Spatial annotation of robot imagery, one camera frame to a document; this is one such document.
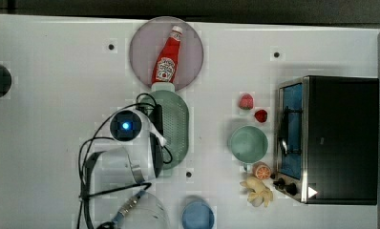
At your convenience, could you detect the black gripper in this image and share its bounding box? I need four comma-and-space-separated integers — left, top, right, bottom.
148, 104, 163, 135

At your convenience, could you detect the green plastic strainer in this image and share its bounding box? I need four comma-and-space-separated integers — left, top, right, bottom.
140, 82, 189, 177

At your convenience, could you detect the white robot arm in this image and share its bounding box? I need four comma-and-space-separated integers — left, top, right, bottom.
79, 103, 167, 229

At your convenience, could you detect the red ketchup bottle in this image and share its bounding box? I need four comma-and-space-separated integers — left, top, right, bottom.
151, 26, 182, 83

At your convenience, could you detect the grey round plate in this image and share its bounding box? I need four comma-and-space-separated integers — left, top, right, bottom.
129, 16, 204, 91

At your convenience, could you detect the pink toy strawberry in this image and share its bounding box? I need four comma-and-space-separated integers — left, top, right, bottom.
239, 94, 254, 110

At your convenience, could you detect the green mug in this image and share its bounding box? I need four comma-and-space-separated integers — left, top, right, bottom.
228, 126, 268, 172

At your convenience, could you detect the red toy strawberry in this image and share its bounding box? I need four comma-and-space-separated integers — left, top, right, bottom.
254, 110, 268, 123

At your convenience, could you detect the blue cup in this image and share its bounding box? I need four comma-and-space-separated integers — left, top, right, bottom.
180, 196, 215, 229

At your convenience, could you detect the toy orange slice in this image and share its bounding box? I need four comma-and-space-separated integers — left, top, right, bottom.
252, 162, 271, 180

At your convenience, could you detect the peeled toy banana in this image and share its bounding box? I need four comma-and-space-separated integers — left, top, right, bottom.
240, 177, 273, 207

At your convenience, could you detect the black toaster oven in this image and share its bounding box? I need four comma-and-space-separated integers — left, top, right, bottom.
273, 75, 379, 205

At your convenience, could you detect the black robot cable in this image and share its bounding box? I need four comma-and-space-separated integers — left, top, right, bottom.
76, 93, 174, 229

